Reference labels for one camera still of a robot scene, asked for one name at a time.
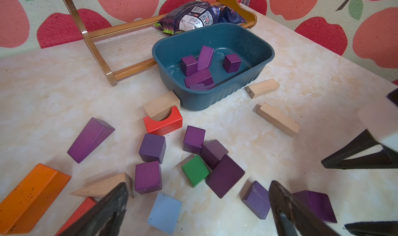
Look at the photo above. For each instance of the light blue cube block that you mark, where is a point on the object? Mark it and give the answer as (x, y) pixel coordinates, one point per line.
(165, 213)

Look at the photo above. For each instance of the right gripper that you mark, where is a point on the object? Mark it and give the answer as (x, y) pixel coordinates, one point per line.
(382, 117)

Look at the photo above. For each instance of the teal plastic storage bin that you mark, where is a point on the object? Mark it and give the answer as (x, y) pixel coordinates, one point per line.
(225, 39)

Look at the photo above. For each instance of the natural wood cube block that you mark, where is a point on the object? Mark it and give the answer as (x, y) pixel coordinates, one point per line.
(160, 108)

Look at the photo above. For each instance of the natural wood triangle block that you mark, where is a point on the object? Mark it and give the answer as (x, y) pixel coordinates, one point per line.
(102, 188)

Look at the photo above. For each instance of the purple rectangular block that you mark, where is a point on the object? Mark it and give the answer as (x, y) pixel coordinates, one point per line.
(224, 176)

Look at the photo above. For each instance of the natural wood long block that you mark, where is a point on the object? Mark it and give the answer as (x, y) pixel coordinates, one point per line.
(279, 119)

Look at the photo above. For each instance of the purple snack bag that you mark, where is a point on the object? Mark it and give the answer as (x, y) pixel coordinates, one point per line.
(195, 15)

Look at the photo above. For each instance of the purple triangular prism block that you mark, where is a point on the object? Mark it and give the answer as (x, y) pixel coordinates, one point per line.
(205, 58)

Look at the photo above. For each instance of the orange wooden block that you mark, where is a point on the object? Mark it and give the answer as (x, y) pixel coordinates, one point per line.
(30, 199)

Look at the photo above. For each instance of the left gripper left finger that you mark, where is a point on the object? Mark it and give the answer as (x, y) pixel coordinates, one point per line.
(105, 218)

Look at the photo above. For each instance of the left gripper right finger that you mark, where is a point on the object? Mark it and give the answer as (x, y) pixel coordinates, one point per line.
(291, 217)

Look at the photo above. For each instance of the red arch block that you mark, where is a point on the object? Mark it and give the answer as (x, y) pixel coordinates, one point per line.
(163, 127)

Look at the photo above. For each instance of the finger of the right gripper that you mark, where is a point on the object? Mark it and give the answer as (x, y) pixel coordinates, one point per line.
(373, 228)

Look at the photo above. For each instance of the green cube block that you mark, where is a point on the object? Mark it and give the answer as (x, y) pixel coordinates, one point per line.
(195, 170)

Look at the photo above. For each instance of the red rectangular block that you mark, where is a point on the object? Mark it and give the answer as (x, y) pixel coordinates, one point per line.
(88, 203)

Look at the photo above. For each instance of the natural wood plank block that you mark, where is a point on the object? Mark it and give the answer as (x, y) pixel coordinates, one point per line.
(262, 88)

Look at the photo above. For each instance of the purple wedge block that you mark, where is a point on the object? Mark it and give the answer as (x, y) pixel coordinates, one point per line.
(92, 135)

